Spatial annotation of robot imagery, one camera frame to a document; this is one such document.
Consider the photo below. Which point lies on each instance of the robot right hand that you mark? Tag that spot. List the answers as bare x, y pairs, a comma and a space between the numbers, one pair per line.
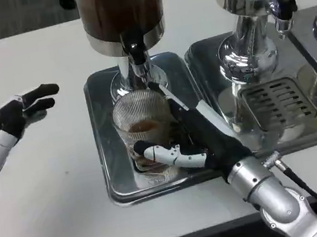
208, 140

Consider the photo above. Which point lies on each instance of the clear ribbed glass cup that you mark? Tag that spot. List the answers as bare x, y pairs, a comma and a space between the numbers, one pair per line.
139, 112

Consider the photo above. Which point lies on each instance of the drink dispenser with clear tank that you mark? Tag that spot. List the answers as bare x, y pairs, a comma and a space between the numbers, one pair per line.
247, 32

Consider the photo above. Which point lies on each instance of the steel drip tray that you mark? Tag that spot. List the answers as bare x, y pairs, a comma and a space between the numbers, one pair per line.
106, 134
211, 84

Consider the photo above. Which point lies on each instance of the drink dispenser with dark drink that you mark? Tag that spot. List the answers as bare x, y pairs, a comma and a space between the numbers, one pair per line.
120, 8

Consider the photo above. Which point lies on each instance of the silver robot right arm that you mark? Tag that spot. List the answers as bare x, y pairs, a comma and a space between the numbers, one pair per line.
266, 191

